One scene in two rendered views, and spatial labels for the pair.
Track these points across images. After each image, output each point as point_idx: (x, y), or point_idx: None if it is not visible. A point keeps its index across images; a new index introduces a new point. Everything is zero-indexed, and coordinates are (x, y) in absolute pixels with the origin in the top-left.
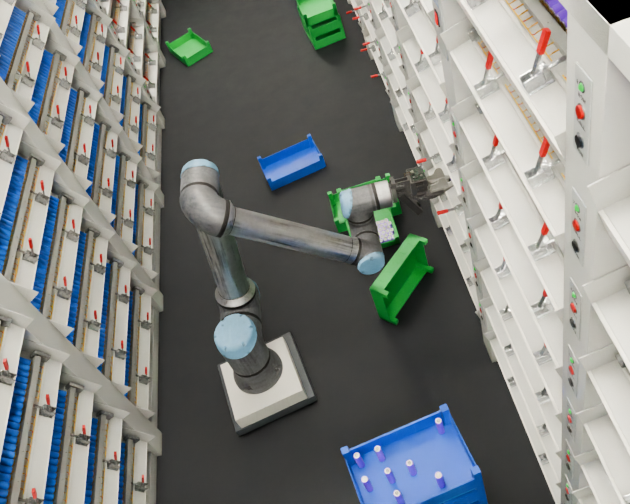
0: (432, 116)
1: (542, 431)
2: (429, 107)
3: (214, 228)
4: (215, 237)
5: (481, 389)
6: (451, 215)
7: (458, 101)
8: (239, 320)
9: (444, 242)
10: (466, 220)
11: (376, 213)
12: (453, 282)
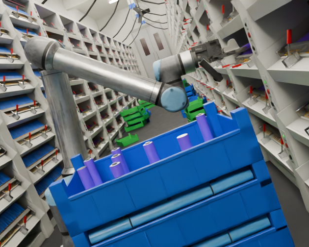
0: (225, 22)
1: None
2: (222, 16)
3: (38, 52)
4: (55, 95)
5: (307, 242)
6: (257, 107)
7: None
8: (70, 177)
9: (267, 167)
10: (244, 26)
11: None
12: (274, 184)
